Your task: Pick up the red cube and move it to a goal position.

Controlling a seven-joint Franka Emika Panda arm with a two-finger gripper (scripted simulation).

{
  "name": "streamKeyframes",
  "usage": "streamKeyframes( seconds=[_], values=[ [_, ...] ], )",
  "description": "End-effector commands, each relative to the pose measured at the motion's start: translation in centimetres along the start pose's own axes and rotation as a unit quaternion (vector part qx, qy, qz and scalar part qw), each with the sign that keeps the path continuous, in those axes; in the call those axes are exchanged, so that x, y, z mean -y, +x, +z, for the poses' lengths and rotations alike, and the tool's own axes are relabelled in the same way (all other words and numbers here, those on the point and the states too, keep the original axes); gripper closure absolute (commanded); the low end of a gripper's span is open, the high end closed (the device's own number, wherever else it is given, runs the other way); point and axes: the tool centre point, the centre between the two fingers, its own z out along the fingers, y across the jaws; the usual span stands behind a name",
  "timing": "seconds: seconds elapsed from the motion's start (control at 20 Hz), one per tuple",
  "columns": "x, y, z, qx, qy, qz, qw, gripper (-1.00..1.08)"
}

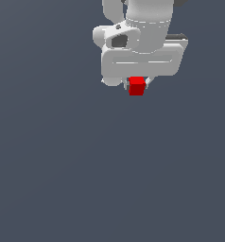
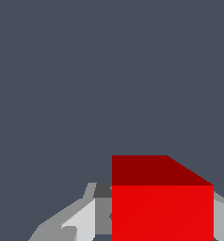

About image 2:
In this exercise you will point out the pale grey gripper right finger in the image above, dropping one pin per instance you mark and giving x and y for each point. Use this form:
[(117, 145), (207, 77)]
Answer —
[(223, 219)]

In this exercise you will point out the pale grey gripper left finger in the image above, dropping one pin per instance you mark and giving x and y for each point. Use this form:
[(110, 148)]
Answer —
[(85, 216)]

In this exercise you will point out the red cube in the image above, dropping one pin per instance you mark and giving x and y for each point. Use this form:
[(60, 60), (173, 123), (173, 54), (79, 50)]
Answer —
[(162, 210)]

